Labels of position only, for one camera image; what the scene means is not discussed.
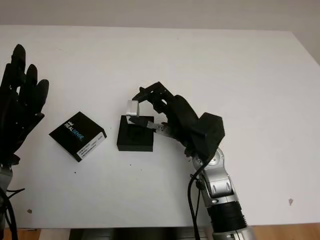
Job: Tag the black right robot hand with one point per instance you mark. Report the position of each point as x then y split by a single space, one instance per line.
181 115

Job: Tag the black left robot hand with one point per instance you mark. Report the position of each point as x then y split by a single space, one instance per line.
15 112

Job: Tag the small silver depth camera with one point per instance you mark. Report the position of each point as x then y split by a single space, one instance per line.
132 108

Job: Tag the black RealSense box lid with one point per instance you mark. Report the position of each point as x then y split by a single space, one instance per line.
75 132

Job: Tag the dark robot torso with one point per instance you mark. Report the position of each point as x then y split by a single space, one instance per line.
140 232

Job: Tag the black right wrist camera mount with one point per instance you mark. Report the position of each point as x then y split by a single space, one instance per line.
208 132

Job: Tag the black camera box base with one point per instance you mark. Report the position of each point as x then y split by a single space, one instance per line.
135 143

